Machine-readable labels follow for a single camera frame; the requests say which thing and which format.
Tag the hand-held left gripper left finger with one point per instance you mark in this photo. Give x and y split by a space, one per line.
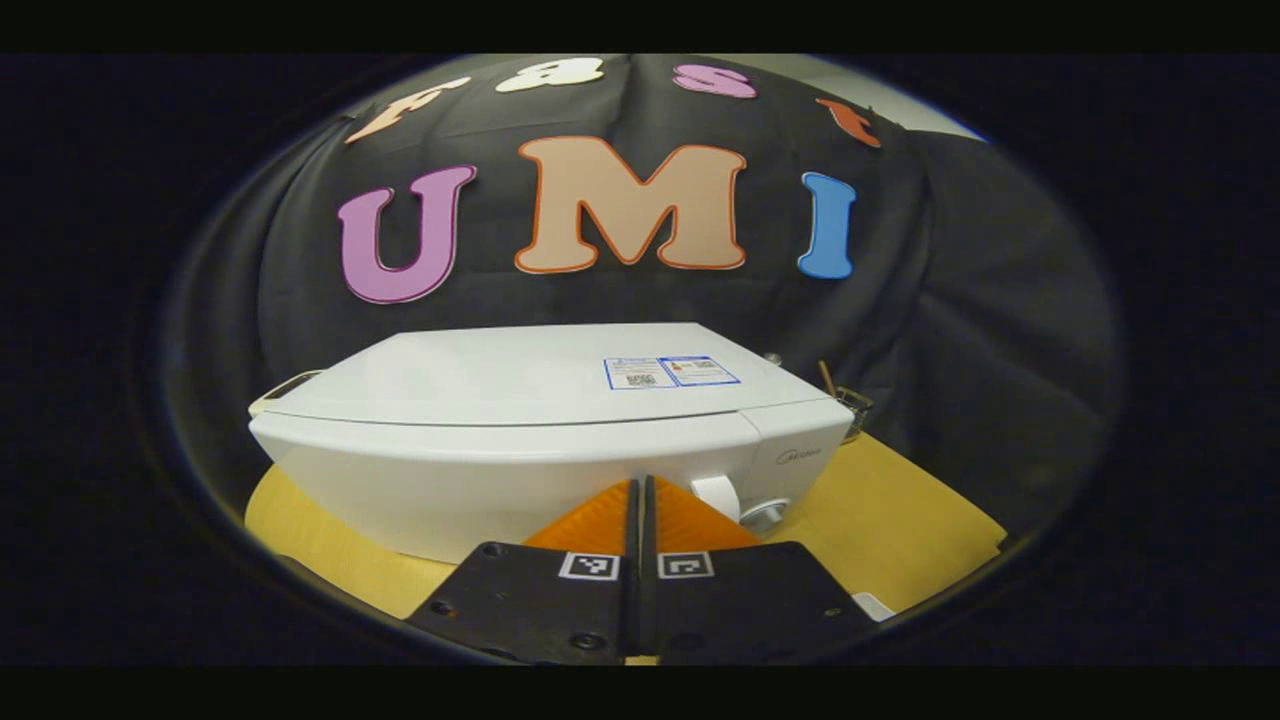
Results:
530 610

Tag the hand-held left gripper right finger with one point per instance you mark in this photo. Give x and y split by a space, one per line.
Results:
750 610

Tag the white microwave oven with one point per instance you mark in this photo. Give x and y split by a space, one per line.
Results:
500 450

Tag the glass holder with wooden stick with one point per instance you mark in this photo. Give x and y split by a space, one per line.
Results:
855 405

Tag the white toaster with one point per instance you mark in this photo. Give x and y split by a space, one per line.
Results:
290 385

